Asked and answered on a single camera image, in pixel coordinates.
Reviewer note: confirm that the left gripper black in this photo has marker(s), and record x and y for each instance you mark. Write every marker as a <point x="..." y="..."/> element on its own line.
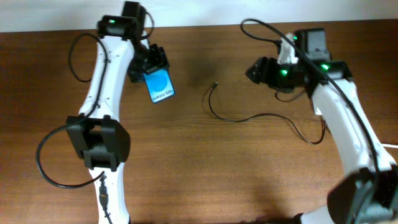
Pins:
<point x="163" y="60"/>

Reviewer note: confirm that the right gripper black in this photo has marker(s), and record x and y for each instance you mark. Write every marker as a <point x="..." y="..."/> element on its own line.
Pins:
<point x="267" y="74"/>

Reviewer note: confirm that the blue Galaxy smartphone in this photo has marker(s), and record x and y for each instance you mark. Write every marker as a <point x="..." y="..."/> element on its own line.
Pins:
<point x="159" y="85"/>

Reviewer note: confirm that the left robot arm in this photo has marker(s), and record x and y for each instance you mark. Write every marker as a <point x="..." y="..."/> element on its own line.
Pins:
<point x="124" y="51"/>

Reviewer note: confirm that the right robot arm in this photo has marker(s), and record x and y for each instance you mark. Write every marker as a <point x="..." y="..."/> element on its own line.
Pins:
<point x="368" y="191"/>

